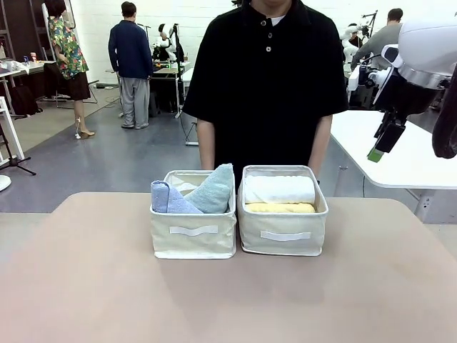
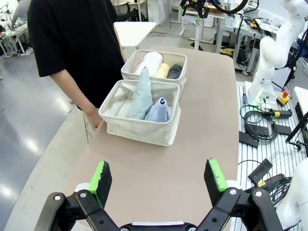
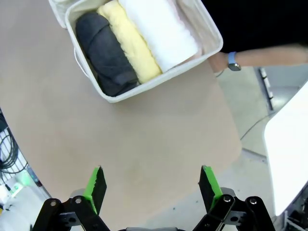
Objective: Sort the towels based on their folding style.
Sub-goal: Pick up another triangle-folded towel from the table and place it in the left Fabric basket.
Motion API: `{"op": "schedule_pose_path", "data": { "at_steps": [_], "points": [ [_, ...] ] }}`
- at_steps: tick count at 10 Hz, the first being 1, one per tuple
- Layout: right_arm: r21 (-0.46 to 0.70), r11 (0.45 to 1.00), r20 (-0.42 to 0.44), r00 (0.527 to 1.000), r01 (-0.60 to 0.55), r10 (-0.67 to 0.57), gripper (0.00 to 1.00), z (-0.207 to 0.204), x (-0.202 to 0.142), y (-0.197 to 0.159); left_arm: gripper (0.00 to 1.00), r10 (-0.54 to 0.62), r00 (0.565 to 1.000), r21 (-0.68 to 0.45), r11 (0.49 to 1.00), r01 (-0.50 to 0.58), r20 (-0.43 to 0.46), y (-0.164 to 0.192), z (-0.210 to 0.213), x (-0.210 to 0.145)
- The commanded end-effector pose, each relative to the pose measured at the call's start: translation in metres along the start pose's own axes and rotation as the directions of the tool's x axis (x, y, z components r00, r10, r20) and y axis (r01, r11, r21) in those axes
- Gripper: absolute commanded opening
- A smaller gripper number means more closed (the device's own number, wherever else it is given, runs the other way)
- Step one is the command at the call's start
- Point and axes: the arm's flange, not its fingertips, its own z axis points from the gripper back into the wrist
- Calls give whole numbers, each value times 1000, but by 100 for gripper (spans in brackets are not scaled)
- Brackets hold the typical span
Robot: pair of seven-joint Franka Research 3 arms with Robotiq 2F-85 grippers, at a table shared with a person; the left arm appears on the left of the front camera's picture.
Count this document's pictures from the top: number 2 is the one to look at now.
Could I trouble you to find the white towel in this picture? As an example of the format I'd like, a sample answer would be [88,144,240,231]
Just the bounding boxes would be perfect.
[133,51,164,76]

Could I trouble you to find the blue cone towel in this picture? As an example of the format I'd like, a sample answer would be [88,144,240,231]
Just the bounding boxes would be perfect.
[144,97,170,123]

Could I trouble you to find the green cone towel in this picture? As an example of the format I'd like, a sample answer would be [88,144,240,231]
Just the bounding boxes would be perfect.
[125,66,154,120]

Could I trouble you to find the black yellow enabling handle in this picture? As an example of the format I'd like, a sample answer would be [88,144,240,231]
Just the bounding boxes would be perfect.
[264,109,293,119]

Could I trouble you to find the person's right hand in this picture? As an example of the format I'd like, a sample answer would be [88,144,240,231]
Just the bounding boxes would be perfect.
[84,105,103,128]

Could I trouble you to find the black flat plate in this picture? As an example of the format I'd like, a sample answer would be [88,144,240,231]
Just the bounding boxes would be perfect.
[273,123,292,136]
[239,130,260,148]

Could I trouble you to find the white table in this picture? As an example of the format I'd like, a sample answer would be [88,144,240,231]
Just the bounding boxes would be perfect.
[113,21,157,49]

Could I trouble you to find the cream fabric storage bin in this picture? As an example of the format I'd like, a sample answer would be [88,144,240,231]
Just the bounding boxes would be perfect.
[120,49,188,92]
[98,79,181,147]

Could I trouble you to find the yellow towel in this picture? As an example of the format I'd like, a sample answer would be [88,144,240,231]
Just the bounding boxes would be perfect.
[157,63,172,78]

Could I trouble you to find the black power brick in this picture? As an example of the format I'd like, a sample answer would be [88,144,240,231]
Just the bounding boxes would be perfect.
[247,158,274,185]

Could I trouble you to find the person's right forearm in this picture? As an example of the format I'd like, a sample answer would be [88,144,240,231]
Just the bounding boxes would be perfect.
[49,68,97,114]

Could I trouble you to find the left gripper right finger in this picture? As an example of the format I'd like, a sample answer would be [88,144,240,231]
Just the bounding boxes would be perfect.
[195,158,286,231]

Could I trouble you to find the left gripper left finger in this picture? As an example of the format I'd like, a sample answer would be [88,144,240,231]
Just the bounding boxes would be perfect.
[33,160,120,231]

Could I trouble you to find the dark grey towel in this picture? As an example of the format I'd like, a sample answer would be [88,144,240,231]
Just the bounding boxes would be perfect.
[166,64,183,80]

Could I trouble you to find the yellow red emergency stop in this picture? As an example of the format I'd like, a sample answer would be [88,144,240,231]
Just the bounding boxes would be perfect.
[276,90,291,107]

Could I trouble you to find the person in black shirt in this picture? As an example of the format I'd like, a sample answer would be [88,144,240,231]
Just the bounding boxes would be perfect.
[27,0,126,109]

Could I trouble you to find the coiled black cable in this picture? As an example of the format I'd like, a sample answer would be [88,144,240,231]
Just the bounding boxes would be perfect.
[240,105,278,143]

